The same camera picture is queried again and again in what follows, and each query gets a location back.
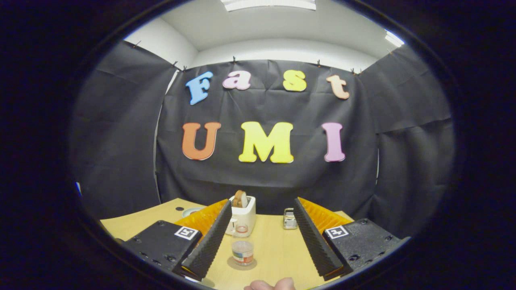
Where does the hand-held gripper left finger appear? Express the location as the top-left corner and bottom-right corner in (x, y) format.
(117, 199), (233, 281)

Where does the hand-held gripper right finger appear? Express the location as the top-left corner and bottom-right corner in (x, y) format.
(293, 197), (411, 281)

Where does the clear plastic juice bottle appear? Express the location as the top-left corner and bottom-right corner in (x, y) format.
(231, 224), (255, 267)

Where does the round brown coaster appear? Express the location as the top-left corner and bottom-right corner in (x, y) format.
(227, 257), (258, 271)

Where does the wooden table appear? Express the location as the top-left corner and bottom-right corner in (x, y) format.
(100, 198), (355, 290)

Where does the white toaster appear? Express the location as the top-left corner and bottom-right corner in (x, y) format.
(226, 196), (257, 237)

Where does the small ceiling light panel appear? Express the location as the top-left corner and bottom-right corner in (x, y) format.
(384, 30), (405, 48)

